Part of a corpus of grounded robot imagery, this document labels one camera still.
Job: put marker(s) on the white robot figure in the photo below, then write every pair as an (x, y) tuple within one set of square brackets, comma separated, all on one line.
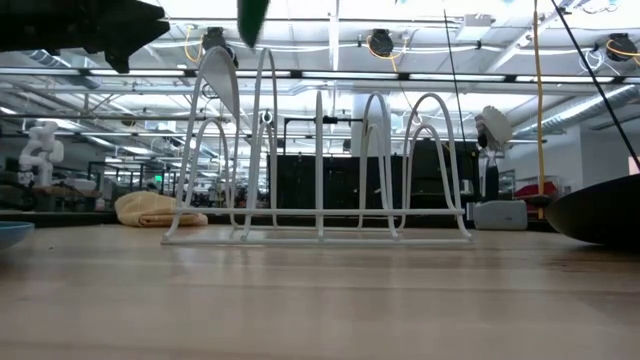
[(40, 150)]

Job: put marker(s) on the yellow waffle cloth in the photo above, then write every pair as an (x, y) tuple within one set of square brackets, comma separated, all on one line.
[(150, 210)]

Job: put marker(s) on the green plate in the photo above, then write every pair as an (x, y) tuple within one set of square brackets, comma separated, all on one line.
[(251, 17)]

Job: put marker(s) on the black plate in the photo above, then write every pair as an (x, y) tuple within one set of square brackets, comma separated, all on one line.
[(605, 212)]

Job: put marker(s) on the red box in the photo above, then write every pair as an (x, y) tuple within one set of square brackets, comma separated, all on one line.
[(535, 189)]

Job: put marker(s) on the grey brush holder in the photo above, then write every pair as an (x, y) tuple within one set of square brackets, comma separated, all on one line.
[(500, 215)]

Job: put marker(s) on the blue plate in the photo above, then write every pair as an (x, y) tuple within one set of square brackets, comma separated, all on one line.
[(11, 232)]

